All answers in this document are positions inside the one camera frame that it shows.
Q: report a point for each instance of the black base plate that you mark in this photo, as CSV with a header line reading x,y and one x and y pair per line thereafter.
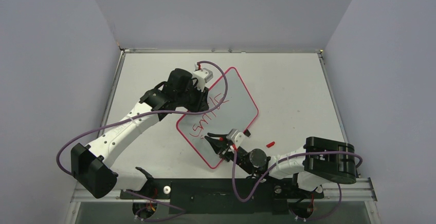
x,y
216,196

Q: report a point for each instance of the red capped whiteboard marker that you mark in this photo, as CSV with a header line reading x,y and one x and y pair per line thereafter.
x,y
218,139

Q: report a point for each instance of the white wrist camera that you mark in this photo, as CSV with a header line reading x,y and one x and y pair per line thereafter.
x,y
201,76
235,138

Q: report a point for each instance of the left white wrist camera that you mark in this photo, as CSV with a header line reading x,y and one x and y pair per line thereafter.
x,y
201,76

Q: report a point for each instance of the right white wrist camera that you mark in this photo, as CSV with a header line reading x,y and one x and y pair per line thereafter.
x,y
235,138

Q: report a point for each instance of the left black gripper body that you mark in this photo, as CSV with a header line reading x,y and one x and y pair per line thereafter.
x,y
193,100

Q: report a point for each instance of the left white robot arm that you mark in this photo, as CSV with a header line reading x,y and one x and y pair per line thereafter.
x,y
91,164

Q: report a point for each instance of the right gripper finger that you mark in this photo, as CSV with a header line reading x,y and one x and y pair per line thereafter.
x,y
218,147
216,135

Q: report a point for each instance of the red marker cap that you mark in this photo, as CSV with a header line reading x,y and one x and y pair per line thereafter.
x,y
270,144

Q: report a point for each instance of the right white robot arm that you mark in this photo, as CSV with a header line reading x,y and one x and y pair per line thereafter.
x,y
316,162

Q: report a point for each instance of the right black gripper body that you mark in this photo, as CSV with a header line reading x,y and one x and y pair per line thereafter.
x,y
227,150

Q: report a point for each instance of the pink framed whiteboard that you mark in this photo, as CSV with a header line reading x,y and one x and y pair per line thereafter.
x,y
238,111

